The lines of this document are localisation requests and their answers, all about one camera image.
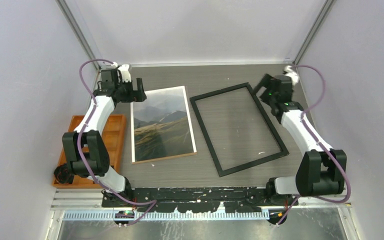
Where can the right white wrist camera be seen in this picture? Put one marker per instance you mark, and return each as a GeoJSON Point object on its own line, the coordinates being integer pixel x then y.
{"type": "Point", "coordinates": [291, 73]}

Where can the black orange coiled bundle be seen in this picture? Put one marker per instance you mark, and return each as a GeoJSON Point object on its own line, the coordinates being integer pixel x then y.
{"type": "Point", "coordinates": [62, 175]}

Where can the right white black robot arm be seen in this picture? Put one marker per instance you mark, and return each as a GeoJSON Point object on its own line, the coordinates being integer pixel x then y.
{"type": "Point", "coordinates": [322, 170]}

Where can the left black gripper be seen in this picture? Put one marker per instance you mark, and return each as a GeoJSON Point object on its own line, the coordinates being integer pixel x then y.
{"type": "Point", "coordinates": [136, 96]}

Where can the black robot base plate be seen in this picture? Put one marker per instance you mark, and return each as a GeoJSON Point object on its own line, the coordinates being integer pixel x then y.
{"type": "Point", "coordinates": [244, 199]}

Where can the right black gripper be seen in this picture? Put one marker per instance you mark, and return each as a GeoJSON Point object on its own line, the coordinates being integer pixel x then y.
{"type": "Point", "coordinates": [264, 82]}

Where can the black wooden picture frame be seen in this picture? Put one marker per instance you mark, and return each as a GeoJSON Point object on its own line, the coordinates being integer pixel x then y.
{"type": "Point", "coordinates": [237, 130]}

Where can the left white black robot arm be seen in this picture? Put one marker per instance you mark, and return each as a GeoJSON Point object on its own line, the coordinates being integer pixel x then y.
{"type": "Point", "coordinates": [84, 148]}

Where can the mountain landscape photo board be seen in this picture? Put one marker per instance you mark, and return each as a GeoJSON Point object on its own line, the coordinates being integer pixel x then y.
{"type": "Point", "coordinates": [161, 126]}

